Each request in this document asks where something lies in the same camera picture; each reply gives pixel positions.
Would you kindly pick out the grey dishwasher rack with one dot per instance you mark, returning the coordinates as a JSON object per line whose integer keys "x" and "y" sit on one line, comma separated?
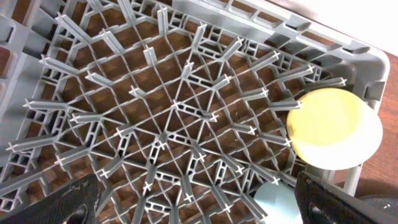
{"x": 177, "y": 109}

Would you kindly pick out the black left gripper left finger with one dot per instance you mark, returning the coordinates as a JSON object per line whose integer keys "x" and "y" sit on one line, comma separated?
{"x": 76, "y": 202}

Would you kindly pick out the black round tray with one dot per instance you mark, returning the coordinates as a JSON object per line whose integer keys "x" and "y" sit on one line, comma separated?
{"x": 386, "y": 203}

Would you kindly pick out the blue plastic cup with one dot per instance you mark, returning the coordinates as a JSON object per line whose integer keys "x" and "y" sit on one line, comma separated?
{"x": 279, "y": 202}

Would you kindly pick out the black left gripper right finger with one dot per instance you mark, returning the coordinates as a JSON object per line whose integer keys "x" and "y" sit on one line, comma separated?
{"x": 320, "y": 202}

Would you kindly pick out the yellow bowl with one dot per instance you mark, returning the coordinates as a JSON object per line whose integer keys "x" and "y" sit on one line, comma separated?
{"x": 334, "y": 129}

